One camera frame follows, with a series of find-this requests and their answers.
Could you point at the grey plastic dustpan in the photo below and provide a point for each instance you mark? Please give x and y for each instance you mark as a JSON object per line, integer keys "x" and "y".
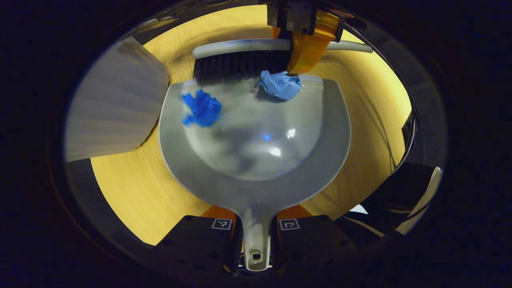
{"x": 256, "y": 188}

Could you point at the light blue paper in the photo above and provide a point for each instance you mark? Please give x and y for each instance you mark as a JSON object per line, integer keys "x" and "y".
{"x": 280, "y": 86}

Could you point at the dark blue paper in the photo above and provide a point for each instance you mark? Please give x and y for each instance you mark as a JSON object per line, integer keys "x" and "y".
{"x": 202, "y": 108}

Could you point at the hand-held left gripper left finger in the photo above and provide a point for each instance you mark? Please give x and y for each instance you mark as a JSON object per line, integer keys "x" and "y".
{"x": 192, "y": 240}

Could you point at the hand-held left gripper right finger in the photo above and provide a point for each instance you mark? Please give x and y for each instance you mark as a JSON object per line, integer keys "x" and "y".
{"x": 316, "y": 240}

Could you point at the small grey broom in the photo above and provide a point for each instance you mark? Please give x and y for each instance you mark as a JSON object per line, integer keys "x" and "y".
{"x": 236, "y": 64}

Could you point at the wooden desktop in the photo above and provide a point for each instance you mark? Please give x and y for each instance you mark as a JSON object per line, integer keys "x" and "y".
{"x": 360, "y": 140}

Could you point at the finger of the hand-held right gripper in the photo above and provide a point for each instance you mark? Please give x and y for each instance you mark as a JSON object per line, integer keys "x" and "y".
{"x": 276, "y": 14}
{"x": 308, "y": 48}

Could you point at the grey ribbed garbage bin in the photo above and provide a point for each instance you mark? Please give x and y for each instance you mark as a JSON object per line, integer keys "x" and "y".
{"x": 116, "y": 104}

